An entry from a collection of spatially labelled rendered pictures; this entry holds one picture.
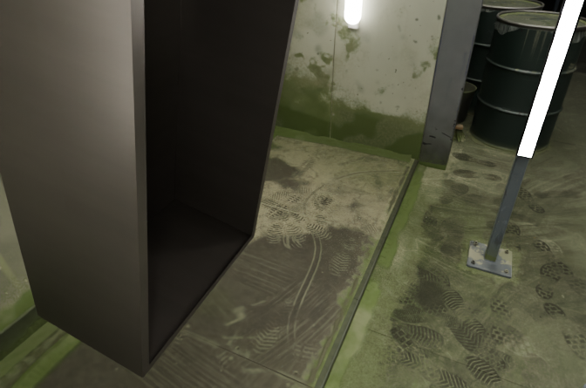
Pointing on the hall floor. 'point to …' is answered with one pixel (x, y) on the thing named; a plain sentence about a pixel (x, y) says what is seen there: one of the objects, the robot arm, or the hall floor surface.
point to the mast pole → (506, 207)
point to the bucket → (466, 100)
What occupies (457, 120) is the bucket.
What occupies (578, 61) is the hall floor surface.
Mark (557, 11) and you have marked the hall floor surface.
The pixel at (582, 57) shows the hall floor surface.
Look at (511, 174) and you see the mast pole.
